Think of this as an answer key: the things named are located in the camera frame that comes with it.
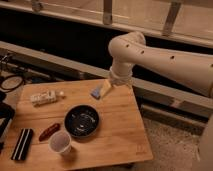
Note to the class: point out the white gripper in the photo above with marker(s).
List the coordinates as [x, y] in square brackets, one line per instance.
[115, 78]

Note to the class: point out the black white striped box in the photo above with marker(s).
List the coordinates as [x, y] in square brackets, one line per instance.
[22, 145]

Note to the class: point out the wooden table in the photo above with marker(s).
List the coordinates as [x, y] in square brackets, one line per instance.
[120, 137]

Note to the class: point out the black round magnifier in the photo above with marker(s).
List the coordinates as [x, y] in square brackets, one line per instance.
[11, 82]

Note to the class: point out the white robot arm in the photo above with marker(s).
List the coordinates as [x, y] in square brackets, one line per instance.
[193, 70]

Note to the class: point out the white plastic bottle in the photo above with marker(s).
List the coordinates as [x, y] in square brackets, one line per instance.
[47, 97]

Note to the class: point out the blue sponge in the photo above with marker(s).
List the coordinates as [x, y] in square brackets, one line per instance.
[95, 93]

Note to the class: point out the black ceramic bowl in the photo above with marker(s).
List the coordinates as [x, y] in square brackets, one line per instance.
[81, 121]

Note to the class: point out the red sausage toy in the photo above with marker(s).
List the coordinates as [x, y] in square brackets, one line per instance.
[49, 131]

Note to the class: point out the black equipment at left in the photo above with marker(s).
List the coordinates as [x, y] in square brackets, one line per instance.
[6, 114]

